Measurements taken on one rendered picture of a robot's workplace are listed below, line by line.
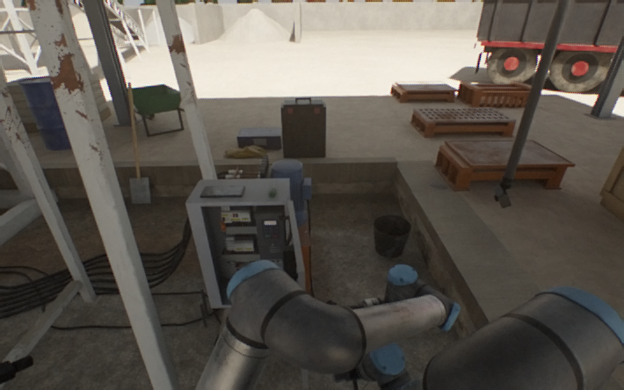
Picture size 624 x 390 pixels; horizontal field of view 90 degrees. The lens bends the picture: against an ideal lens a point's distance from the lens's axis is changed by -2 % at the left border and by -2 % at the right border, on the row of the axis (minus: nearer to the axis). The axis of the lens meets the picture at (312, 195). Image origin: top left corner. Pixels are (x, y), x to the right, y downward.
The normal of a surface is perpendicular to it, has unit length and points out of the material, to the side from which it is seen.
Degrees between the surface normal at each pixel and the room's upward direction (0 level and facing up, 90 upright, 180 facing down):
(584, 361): 45
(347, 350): 61
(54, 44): 81
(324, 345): 54
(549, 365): 35
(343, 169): 90
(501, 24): 90
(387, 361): 19
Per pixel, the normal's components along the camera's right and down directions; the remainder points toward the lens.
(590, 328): 0.16, -0.63
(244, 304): -0.62, -0.16
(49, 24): 0.02, 0.35
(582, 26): -0.53, 0.43
